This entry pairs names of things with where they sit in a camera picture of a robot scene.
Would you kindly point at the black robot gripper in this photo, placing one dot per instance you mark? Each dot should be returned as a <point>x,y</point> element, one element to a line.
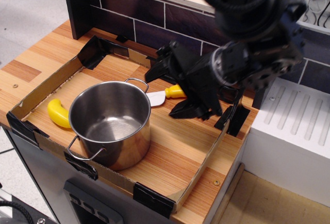
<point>206,80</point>

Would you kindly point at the stainless steel pot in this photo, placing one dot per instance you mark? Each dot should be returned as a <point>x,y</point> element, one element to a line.
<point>112,120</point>

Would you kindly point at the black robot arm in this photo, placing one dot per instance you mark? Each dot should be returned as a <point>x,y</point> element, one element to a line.
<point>265,42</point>

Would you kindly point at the cardboard fence with black tape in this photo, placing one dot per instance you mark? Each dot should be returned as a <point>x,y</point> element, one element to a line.
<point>161,188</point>

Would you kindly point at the yellow toy banana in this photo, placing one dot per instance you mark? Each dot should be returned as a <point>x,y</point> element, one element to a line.
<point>58,114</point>

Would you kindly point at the white toy sink drainboard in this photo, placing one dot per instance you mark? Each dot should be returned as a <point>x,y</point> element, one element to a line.
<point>288,143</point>

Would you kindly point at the yellow handled toy knife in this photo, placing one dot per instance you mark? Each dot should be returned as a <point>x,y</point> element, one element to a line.
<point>159,97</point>

